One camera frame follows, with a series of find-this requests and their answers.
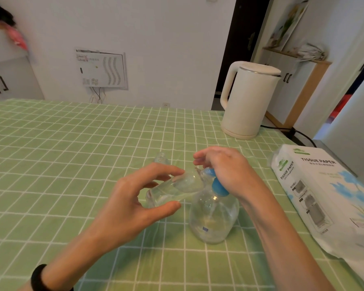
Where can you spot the person's left forearm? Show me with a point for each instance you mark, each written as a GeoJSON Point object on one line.
{"type": "Point", "coordinates": [66, 269]}

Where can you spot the white wall socket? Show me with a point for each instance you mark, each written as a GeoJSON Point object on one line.
{"type": "Point", "coordinates": [166, 104]}

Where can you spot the leaning framed picture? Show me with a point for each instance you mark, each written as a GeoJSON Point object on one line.
{"type": "Point", "coordinates": [286, 25]}

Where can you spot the black hanging item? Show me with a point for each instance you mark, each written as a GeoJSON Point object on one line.
{"type": "Point", "coordinates": [0, 12]}

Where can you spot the red object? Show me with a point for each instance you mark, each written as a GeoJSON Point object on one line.
{"type": "Point", "coordinates": [339, 106]}

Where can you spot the white tissue paper pack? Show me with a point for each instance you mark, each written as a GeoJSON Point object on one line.
{"type": "Point", "coordinates": [315, 193]}

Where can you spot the pink hanging item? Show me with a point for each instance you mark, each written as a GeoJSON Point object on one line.
{"type": "Point", "coordinates": [18, 37]}

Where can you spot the white wall panel cover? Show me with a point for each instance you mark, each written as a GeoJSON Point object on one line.
{"type": "Point", "coordinates": [101, 68]}

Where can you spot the black wrist band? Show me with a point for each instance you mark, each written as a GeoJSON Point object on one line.
{"type": "Point", "coordinates": [38, 280]}

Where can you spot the white door wooden side cabinet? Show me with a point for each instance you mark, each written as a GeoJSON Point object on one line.
{"type": "Point", "coordinates": [288, 93]}

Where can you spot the person's right hand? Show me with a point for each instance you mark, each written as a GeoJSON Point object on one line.
{"type": "Point", "coordinates": [238, 175]}

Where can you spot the person's left hand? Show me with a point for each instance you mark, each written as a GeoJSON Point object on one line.
{"type": "Point", "coordinates": [124, 215]}

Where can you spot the crumpled grey paper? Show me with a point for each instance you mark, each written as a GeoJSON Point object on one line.
{"type": "Point", "coordinates": [312, 52]}

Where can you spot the wooden top white cabinet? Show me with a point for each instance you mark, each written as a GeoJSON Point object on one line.
{"type": "Point", "coordinates": [12, 78]}

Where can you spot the small clear plastic bottle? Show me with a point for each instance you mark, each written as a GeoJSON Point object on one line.
{"type": "Point", "coordinates": [161, 159]}
{"type": "Point", "coordinates": [177, 189]}

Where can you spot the large clear bottle blue pump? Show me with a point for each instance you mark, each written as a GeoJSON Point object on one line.
{"type": "Point", "coordinates": [212, 218]}

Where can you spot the cream electric kettle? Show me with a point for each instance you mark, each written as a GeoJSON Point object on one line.
{"type": "Point", "coordinates": [248, 101]}

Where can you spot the green checked tablecloth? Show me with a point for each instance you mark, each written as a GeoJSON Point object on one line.
{"type": "Point", "coordinates": [48, 190]}

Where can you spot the person's right forearm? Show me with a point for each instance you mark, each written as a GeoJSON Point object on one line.
{"type": "Point", "coordinates": [294, 253]}

